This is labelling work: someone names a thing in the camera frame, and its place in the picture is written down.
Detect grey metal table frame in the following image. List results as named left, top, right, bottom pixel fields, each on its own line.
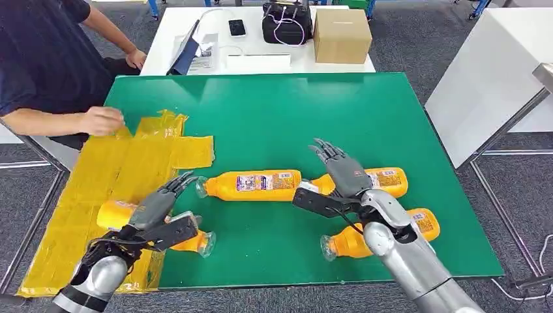
left=455, top=86, right=553, bottom=277

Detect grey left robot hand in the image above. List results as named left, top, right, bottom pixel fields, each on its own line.
left=127, top=171, right=200, bottom=232

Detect tablet in blue case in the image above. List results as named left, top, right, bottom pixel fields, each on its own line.
left=166, top=18, right=202, bottom=76

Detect yellow plastic sheet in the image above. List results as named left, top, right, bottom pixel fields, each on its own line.
left=17, top=109, right=216, bottom=299

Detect printed paper sheet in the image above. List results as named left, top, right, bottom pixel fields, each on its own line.
left=188, top=33, right=220, bottom=74

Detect black smartphone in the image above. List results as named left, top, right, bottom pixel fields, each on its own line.
left=228, top=19, right=248, bottom=38

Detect flat white box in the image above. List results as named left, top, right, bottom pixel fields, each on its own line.
left=225, top=53, right=293, bottom=74

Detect white floor cable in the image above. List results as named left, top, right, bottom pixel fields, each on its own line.
left=489, top=233, right=553, bottom=302

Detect grey metal bracket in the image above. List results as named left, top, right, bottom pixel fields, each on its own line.
left=531, top=63, right=553, bottom=95

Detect black bag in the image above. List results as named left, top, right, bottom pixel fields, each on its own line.
left=262, top=1, right=314, bottom=46

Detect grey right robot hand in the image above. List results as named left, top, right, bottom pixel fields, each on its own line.
left=308, top=138, right=374, bottom=200

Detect white bench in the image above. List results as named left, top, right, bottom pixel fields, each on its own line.
left=0, top=123, right=82, bottom=172

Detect person's right hand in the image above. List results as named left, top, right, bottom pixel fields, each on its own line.
left=80, top=106, right=127, bottom=138

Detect grey metal frame bars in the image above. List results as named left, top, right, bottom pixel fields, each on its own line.
left=0, top=119, right=71, bottom=295

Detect person's left hand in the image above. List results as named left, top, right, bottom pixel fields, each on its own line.
left=125, top=48, right=148, bottom=71

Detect brown cardboard box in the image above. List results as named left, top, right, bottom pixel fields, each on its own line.
left=313, top=8, right=373, bottom=65

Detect green table mat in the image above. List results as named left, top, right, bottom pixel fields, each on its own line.
left=103, top=72, right=505, bottom=290

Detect white cable on bag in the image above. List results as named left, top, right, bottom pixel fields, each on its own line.
left=267, top=4, right=307, bottom=47

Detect person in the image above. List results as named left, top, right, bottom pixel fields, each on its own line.
left=0, top=0, right=149, bottom=152

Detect orange drink bottle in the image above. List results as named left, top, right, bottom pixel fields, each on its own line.
left=95, top=200, right=217, bottom=259
left=320, top=208, right=441, bottom=263
left=195, top=169, right=303, bottom=203
left=308, top=167, right=409, bottom=200

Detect large white side table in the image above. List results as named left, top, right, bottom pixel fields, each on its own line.
left=424, top=7, right=553, bottom=170

